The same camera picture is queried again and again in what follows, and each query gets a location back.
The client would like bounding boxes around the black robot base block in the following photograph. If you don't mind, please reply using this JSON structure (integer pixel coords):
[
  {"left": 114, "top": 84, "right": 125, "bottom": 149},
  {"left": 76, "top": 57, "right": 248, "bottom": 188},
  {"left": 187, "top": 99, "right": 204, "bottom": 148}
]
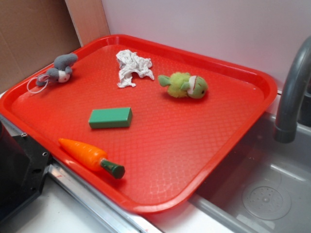
[{"left": 0, "top": 124, "right": 52, "bottom": 223}]

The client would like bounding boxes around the crumpled white paper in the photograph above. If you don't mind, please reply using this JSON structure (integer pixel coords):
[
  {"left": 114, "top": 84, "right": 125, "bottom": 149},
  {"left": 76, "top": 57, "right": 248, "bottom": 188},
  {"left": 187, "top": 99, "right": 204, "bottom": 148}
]
[{"left": 116, "top": 50, "right": 155, "bottom": 88}]

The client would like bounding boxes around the red plastic tray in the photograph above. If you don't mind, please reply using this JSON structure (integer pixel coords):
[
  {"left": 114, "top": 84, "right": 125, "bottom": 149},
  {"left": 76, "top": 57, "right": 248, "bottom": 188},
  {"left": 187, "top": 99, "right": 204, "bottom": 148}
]
[{"left": 0, "top": 35, "right": 277, "bottom": 214}]

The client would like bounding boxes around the green plush toy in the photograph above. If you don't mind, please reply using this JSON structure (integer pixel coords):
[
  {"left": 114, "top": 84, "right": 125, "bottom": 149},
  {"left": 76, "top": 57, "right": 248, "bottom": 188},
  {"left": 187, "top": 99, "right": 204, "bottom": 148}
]
[{"left": 158, "top": 72, "right": 208, "bottom": 99}]

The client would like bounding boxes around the green rectangular block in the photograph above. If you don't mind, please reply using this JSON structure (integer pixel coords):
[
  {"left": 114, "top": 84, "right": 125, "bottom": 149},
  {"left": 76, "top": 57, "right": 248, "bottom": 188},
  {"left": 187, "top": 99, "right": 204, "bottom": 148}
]
[{"left": 88, "top": 107, "right": 133, "bottom": 129}]

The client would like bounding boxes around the orange plastic carrot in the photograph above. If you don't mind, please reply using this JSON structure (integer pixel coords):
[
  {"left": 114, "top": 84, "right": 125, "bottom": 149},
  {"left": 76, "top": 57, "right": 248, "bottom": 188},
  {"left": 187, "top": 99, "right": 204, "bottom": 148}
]
[{"left": 58, "top": 138, "right": 125, "bottom": 179}]

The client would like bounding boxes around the grey plush bunny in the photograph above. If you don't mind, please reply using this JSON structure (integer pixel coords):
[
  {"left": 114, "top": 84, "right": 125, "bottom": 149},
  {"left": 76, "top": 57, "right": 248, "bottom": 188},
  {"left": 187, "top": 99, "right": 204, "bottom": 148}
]
[{"left": 26, "top": 53, "right": 78, "bottom": 94}]

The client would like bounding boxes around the grey plastic sink basin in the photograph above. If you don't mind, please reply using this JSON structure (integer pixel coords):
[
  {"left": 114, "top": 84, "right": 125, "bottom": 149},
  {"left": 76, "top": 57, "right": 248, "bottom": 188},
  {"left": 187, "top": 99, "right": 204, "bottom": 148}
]
[{"left": 190, "top": 114, "right": 311, "bottom": 233}]

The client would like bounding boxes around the grey toy faucet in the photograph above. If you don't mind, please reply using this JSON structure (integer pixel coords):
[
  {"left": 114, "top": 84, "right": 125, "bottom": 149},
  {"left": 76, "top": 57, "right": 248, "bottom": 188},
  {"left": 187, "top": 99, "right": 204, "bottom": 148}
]
[{"left": 273, "top": 37, "right": 311, "bottom": 143}]

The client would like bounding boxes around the brown cardboard panel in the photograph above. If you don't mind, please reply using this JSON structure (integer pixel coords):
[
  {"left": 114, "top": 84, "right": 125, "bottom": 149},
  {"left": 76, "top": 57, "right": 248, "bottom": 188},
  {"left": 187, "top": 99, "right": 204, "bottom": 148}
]
[{"left": 0, "top": 0, "right": 80, "bottom": 92}]

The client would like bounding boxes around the aluminium rail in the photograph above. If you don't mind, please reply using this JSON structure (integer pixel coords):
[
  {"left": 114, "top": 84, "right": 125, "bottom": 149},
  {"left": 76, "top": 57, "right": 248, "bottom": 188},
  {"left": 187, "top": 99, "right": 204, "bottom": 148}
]
[{"left": 0, "top": 116, "right": 161, "bottom": 233}]

